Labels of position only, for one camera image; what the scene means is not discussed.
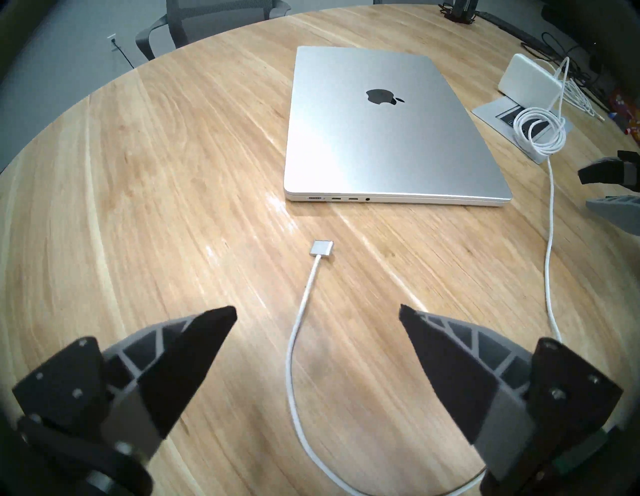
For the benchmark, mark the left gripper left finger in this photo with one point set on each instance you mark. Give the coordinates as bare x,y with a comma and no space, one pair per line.
160,370

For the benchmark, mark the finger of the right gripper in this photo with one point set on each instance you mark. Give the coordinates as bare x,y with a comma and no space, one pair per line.
620,212
610,172

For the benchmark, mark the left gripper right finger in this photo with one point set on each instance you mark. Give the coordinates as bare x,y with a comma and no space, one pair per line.
465,380

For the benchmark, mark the white MacBook power adapter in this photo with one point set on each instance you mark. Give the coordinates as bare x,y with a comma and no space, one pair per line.
525,80

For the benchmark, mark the black charging dock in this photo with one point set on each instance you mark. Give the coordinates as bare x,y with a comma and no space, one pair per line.
459,10

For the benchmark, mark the silver MacBook laptop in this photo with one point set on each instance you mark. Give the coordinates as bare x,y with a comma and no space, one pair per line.
380,145

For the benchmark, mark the colourful patterned bag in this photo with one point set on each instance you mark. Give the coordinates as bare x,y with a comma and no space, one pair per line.
625,112

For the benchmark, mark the grey table outlet plate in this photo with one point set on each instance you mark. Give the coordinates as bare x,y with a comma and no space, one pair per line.
490,110

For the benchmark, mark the grey mesh office chair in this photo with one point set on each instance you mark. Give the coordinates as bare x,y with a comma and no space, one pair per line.
200,20

